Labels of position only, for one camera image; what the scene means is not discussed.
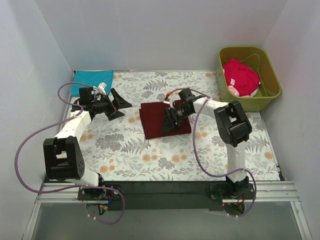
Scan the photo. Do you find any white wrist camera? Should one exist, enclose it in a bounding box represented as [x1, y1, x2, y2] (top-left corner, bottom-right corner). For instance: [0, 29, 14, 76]
[163, 93, 173, 106]
[96, 82, 107, 96]

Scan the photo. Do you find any purple cable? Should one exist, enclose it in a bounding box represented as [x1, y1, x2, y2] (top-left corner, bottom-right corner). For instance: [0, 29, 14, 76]
[166, 88, 258, 218]
[14, 81, 126, 225]

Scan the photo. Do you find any bright pink t-shirt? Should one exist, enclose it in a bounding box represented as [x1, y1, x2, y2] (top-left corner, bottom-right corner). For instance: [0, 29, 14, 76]
[222, 58, 261, 97]

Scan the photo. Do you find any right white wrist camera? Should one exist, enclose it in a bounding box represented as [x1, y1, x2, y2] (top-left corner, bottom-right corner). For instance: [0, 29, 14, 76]
[163, 93, 173, 106]

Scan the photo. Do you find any aluminium frame rail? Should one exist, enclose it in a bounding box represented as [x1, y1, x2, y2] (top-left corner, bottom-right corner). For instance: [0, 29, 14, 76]
[36, 181, 300, 203]

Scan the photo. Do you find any dark red t-shirt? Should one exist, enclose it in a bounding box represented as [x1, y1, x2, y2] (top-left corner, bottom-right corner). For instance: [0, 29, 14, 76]
[139, 102, 192, 140]

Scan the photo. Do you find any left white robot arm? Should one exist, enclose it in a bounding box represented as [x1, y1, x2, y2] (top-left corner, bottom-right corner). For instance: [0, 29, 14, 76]
[43, 86, 132, 200]

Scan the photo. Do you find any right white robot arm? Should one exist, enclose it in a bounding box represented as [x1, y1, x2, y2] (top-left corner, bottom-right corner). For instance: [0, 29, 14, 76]
[161, 88, 252, 200]

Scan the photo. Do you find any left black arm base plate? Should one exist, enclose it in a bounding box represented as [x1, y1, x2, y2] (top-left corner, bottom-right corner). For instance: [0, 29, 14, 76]
[77, 184, 122, 201]

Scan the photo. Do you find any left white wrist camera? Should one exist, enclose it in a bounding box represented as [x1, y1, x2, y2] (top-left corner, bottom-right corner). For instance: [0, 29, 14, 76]
[96, 82, 107, 96]

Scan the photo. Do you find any olive green plastic bin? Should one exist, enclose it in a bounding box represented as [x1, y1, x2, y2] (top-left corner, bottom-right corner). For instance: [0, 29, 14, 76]
[216, 46, 282, 112]

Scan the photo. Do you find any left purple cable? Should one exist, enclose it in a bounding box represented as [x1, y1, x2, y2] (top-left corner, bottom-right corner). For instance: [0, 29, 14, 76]
[14, 81, 126, 225]

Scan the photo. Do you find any floral patterned table mat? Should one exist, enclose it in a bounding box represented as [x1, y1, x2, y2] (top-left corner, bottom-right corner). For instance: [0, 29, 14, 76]
[49, 71, 281, 182]

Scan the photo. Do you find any folded teal t-shirt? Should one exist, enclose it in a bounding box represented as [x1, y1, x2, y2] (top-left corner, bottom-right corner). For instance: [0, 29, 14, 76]
[73, 70, 114, 95]

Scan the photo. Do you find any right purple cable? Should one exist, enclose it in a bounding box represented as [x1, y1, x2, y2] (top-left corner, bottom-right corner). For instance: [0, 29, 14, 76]
[166, 88, 258, 218]

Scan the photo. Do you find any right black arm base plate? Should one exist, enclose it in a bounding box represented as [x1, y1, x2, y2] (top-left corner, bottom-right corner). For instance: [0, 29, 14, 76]
[206, 181, 254, 200]

